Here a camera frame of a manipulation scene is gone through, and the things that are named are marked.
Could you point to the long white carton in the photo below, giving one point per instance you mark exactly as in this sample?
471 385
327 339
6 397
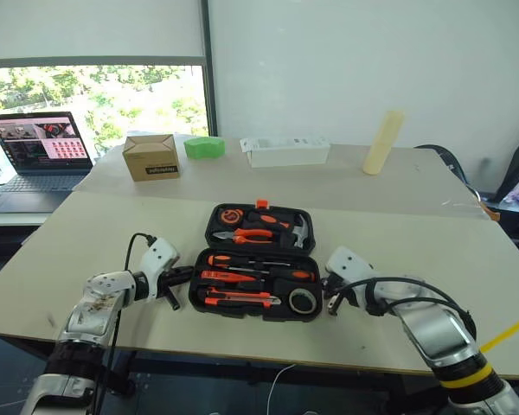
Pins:
290 156

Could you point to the green plastic block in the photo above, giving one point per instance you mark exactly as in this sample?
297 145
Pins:
205 148

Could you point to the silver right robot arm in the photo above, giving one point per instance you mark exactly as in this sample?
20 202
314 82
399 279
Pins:
437 324

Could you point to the black table frame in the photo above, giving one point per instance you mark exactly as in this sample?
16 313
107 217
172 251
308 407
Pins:
225 372

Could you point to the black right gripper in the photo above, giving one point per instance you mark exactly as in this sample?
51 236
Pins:
339 289

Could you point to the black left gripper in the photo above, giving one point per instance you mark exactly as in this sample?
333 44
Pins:
168 283

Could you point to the brown cardboard box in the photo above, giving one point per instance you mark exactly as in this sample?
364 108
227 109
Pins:
153 160

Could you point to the black window frame post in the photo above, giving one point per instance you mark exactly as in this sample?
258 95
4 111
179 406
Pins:
208 65

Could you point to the cream cylindrical roll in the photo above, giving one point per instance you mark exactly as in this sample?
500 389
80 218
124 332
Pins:
382 142

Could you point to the open black laptop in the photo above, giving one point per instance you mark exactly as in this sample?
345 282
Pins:
43 173

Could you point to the black chair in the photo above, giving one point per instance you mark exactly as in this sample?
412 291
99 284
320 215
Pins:
458 166

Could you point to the black electrical tape roll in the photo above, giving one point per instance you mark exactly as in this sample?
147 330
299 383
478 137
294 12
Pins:
293 304

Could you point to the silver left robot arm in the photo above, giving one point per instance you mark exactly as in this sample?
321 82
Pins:
99 302

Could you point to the orange black tape measure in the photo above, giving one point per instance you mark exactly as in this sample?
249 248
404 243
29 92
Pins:
230 216

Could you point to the black tool case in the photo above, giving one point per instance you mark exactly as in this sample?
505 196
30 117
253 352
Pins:
242 313

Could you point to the orange black screwdriver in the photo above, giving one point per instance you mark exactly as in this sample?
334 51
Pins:
219 259
294 274

